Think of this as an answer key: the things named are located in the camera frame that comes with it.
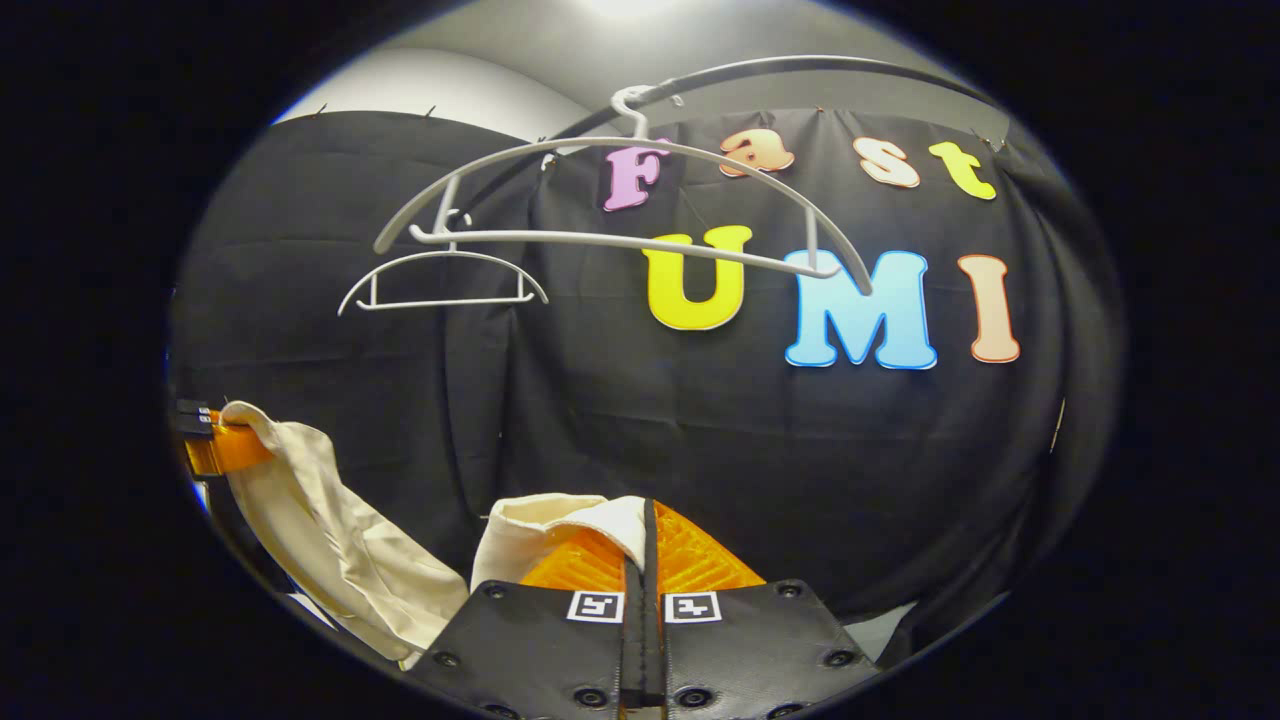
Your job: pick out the large ceiling light panel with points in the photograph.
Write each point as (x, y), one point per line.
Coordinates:
(625, 5)

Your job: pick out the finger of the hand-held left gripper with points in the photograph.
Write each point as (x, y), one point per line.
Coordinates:
(235, 450)
(195, 406)

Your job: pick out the black clothes rack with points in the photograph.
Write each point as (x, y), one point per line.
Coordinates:
(800, 61)

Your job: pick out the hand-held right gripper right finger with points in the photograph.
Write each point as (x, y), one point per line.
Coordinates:
(660, 660)

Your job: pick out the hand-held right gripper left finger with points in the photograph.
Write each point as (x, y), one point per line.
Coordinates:
(630, 660)

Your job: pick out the large white clothes hanger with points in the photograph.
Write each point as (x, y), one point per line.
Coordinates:
(600, 240)

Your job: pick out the black backdrop cloth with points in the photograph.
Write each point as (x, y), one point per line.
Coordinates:
(600, 420)

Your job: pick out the cream button-up shirt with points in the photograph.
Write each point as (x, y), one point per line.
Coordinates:
(340, 560)

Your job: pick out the small white clothes hanger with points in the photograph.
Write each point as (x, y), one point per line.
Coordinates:
(440, 253)

